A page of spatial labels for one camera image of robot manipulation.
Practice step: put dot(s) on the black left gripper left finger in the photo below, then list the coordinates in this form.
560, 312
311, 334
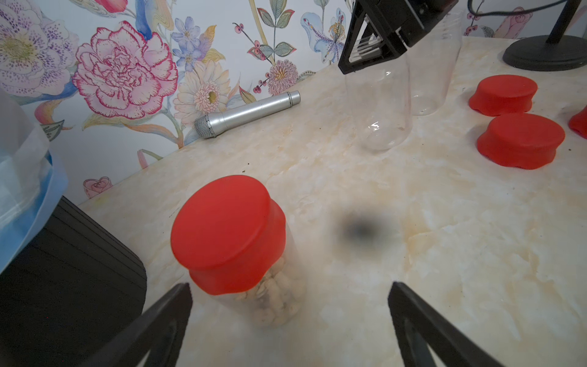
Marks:
154, 338

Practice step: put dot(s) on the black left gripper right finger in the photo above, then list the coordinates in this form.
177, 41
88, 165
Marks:
423, 332

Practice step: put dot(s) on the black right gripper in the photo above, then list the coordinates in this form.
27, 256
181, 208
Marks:
382, 30

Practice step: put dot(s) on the peanut jar red lid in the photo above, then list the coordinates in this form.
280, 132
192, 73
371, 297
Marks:
432, 62
234, 240
379, 98

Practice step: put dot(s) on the black bin with white liner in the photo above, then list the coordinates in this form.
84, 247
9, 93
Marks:
71, 293

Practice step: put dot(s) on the silver microphone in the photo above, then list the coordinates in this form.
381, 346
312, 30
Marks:
214, 124

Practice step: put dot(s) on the black microphone stand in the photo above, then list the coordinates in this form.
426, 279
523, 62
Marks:
555, 52

